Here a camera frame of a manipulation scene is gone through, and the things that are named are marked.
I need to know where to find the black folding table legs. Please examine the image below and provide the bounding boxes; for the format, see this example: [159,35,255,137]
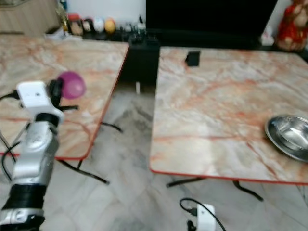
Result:
[57,122,124,185]
[166,177,266,202]

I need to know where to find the yellow egg figure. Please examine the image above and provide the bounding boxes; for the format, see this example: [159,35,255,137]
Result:
[104,18,117,35]

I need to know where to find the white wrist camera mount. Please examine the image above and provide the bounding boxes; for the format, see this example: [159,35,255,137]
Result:
[194,204,217,231]
[16,80,64,124]

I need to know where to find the black and white egg figure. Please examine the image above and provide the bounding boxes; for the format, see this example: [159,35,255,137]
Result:
[83,18,95,34]

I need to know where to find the red laughing Buddha statue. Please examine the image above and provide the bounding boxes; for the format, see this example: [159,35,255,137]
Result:
[276,0,308,52]

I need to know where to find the purple plastic bowl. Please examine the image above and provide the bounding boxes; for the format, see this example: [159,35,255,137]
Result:
[58,71,87,101]

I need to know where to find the black television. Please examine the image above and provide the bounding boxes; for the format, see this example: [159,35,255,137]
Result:
[145,0,279,31]

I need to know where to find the red-lidded jar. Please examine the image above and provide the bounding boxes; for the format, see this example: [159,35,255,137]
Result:
[67,13,84,36]

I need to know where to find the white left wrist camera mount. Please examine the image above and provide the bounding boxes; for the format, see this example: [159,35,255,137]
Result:
[16,80,64,124]

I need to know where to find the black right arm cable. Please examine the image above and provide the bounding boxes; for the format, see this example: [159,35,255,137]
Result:
[179,197,228,231]

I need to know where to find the stainless steel bowl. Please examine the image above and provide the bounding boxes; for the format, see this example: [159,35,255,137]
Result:
[271,115,308,151]

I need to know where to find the light wooden cabinet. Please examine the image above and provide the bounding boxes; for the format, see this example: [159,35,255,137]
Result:
[0,0,62,35]

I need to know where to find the black phone stand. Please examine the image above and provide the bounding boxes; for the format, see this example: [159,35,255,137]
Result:
[185,51,202,67]

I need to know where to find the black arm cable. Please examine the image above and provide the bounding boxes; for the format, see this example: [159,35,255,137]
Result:
[0,90,26,181]
[179,197,228,231]

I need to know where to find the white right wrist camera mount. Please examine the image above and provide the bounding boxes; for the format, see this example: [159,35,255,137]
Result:
[194,204,217,231]

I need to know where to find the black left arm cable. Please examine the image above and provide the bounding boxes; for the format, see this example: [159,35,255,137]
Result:
[0,90,26,181]

